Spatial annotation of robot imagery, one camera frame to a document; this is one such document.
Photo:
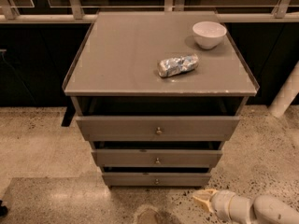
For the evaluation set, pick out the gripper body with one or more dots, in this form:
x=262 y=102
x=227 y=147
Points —
x=220 y=202

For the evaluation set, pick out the crumpled blue silver bag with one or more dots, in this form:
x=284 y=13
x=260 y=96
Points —
x=177 y=65

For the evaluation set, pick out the white post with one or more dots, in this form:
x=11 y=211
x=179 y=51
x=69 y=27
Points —
x=286 y=94

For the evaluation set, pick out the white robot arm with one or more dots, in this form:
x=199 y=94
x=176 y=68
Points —
x=230 y=207

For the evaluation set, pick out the grey bottom drawer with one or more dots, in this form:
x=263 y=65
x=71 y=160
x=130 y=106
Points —
x=158 y=177

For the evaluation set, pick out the grey drawer cabinet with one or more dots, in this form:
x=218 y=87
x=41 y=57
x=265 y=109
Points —
x=115 y=72

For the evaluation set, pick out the grey top drawer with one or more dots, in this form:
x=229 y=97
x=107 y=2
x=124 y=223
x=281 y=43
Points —
x=157 y=128

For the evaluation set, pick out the metal window railing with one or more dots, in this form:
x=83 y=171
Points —
x=61 y=11

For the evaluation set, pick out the white ceramic bowl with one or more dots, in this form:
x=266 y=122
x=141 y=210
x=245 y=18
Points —
x=208 y=34

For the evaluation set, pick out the grey drawer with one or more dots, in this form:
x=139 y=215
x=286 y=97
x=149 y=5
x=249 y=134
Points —
x=158 y=177
x=204 y=154
x=157 y=128

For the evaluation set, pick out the black object at left edge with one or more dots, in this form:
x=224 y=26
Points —
x=3 y=209

